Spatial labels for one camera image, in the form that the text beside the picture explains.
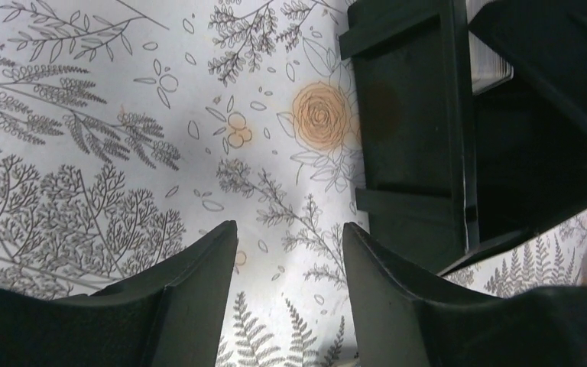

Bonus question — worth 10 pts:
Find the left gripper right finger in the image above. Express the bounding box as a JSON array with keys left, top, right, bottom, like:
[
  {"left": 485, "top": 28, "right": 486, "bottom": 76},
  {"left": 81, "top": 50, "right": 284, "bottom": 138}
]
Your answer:
[{"left": 342, "top": 222, "right": 587, "bottom": 366}]

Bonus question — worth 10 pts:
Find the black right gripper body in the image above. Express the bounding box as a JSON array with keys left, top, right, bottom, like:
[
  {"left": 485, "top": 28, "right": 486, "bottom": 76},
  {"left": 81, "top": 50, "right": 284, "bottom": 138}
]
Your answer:
[{"left": 469, "top": 1, "right": 587, "bottom": 133}]

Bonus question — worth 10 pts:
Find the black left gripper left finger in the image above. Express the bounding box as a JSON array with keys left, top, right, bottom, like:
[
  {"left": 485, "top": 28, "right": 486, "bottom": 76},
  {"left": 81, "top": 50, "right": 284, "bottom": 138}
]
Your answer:
[{"left": 0, "top": 221, "right": 238, "bottom": 366}]

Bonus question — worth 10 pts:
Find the stack of cards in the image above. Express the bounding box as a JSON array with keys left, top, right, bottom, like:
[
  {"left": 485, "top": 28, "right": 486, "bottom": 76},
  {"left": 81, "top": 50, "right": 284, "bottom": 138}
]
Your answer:
[{"left": 469, "top": 31, "right": 514, "bottom": 95}]

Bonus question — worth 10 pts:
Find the black card holder box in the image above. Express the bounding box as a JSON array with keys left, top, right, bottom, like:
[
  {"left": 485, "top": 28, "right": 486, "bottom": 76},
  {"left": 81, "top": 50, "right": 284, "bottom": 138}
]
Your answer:
[{"left": 339, "top": 1, "right": 587, "bottom": 275}]

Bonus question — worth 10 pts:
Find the floral table mat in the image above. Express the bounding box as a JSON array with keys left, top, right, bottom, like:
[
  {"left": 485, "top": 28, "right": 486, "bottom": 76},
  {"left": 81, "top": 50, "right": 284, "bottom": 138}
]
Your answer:
[{"left": 0, "top": 1, "right": 587, "bottom": 366}]

